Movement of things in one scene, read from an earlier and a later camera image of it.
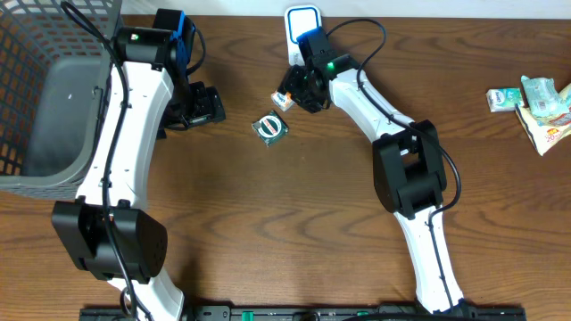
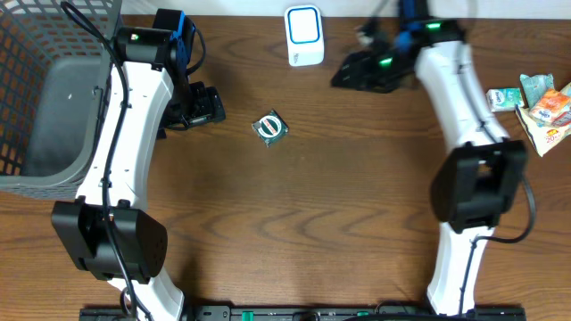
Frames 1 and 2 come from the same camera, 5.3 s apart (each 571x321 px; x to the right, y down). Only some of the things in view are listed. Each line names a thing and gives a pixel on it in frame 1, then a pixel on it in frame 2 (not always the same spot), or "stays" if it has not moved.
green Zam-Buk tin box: [270, 127] stays
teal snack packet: [543, 97] stays
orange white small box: [283, 102] to [550, 105]
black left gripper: [202, 110] stays
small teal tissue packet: [503, 99] stays
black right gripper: [306, 103] to [357, 69]
